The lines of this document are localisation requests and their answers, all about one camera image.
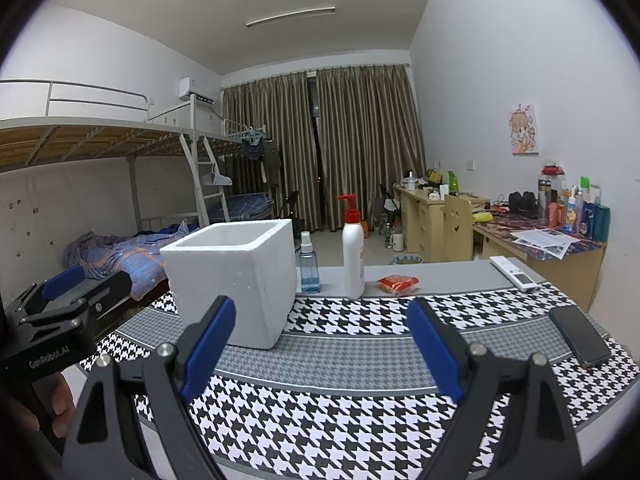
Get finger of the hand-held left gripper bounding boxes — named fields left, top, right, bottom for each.
left=15, top=272, right=133, bottom=331
left=7, top=265, right=87, bottom=318

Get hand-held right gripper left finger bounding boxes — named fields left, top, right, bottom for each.
left=62, top=295, right=237, bottom=480

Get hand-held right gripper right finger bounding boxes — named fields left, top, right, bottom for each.
left=406, top=298, right=583, bottom=480

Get white foam box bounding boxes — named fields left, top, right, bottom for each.
left=160, top=218, right=298, bottom=350

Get person's left hand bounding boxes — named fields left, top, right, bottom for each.
left=0, top=377, right=76, bottom=441

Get red snack packet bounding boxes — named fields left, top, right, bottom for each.
left=376, top=274, right=420, bottom=295

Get houndstooth table cloth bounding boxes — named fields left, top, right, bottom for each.
left=75, top=280, right=640, bottom=471

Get white remote control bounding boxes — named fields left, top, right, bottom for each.
left=489, top=255, right=538, bottom=293

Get wooden chair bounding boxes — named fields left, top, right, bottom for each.
left=442, top=193, right=473, bottom=263

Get blue spray bottle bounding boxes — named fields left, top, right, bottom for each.
left=299, top=231, right=321, bottom=295

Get white pump bottle red cap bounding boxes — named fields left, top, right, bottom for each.
left=336, top=194, right=367, bottom=300

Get wooden desk with drawers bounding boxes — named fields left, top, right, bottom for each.
left=393, top=182, right=491, bottom=263

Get white bunk ladder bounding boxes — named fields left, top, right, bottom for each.
left=180, top=132, right=233, bottom=228

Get blue plaid mattress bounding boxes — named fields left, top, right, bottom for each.
left=207, top=192, right=276, bottom=221

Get black smartphone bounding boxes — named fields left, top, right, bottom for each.
left=548, top=305, right=612, bottom=368

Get wooden desk patterned top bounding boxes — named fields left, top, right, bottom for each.
left=472, top=207, right=608, bottom=311

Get white metal bunk bed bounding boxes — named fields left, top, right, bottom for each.
left=0, top=78, right=281, bottom=241

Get printed paper sheet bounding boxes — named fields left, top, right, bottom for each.
left=510, top=228, right=583, bottom=261

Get black folding chair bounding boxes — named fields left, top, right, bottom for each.
left=379, top=183, right=402, bottom=226
left=282, top=190, right=301, bottom=233

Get black speakers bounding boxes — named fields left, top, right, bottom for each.
left=507, top=191, right=538, bottom=218

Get hanging dark clothes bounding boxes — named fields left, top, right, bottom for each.
left=240, top=135, right=283, bottom=186

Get row of toiletry bottles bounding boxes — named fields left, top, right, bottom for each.
left=537, top=164, right=612, bottom=241

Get brown curtain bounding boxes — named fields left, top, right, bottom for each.
left=221, top=71, right=323, bottom=233
left=316, top=64, right=427, bottom=233

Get white air conditioner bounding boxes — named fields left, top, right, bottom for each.
left=178, top=77, right=216, bottom=104

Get ceiling tube light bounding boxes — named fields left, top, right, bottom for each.
left=245, top=6, right=336, bottom=27

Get cartoon wall poster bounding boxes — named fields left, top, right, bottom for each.
left=508, top=105, right=541, bottom=155

